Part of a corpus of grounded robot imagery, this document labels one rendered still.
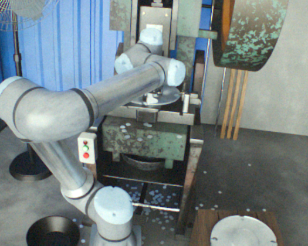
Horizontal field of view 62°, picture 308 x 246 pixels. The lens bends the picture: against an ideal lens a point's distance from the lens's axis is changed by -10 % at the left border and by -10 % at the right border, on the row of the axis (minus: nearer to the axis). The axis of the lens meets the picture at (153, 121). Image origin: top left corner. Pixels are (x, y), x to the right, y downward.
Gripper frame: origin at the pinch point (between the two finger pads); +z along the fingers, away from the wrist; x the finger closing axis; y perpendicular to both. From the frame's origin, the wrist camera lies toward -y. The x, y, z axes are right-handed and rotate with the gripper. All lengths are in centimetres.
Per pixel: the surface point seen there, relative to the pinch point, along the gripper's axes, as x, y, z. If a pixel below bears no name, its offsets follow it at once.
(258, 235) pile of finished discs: -45, 54, 26
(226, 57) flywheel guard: 8.9, 30.1, -21.2
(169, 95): 11.7, 9.9, 6.8
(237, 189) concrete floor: 7, 64, 90
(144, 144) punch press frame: -6.6, 0.6, 22.4
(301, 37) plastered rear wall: 133, 124, 41
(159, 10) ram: 32.4, 2.1, -24.8
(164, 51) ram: 24.6, 5.6, -8.3
